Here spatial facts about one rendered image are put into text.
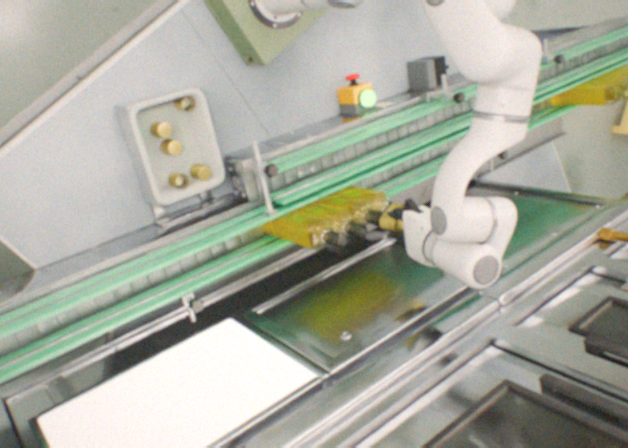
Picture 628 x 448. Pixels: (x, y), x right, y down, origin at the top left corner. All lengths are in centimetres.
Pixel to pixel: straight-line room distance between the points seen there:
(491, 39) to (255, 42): 66
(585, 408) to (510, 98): 47
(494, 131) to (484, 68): 11
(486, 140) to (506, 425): 43
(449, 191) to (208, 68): 72
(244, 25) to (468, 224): 71
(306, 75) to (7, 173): 75
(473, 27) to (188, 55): 73
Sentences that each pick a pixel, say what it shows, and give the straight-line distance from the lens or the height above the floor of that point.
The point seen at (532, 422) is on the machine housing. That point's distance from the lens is 96.
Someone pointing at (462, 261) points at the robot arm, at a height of 144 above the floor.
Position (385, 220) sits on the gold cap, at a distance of 121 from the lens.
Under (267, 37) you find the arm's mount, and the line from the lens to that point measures 140.
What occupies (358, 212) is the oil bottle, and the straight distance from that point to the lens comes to 126.
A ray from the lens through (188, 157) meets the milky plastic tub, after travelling 138.
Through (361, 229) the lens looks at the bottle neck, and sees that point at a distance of 122.
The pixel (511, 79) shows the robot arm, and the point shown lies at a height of 149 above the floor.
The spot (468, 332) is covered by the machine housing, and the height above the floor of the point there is 140.
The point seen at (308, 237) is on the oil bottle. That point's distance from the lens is 122.
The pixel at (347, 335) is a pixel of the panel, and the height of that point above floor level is 125.
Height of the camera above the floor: 202
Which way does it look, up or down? 52 degrees down
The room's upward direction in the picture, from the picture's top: 107 degrees clockwise
